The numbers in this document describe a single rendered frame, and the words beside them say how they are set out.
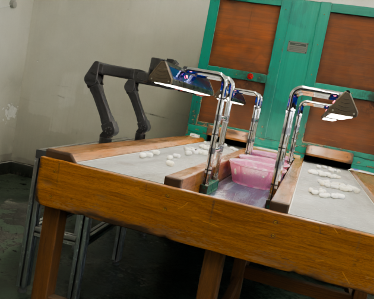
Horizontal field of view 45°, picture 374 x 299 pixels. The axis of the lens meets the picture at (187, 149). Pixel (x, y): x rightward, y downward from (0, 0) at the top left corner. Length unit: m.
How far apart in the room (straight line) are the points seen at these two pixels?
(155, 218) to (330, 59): 2.05
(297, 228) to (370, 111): 1.92
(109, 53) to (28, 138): 1.14
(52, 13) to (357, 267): 3.76
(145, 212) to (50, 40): 3.28
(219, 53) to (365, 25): 0.96
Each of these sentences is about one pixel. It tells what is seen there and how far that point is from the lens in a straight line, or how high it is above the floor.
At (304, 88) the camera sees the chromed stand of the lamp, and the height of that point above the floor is 1.11.
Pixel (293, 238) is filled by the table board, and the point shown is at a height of 0.68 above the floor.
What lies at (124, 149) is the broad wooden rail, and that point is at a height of 0.76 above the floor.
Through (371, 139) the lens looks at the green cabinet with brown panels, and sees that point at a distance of 3.14.
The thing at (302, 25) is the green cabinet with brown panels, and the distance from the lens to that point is 3.18.
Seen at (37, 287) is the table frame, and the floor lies 0.28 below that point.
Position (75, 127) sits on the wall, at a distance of 4.34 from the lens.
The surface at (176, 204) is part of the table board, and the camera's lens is 1.35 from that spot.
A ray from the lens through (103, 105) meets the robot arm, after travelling 2.26.
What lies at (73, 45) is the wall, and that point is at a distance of 4.39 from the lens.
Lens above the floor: 1.00
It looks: 6 degrees down
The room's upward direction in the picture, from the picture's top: 10 degrees clockwise
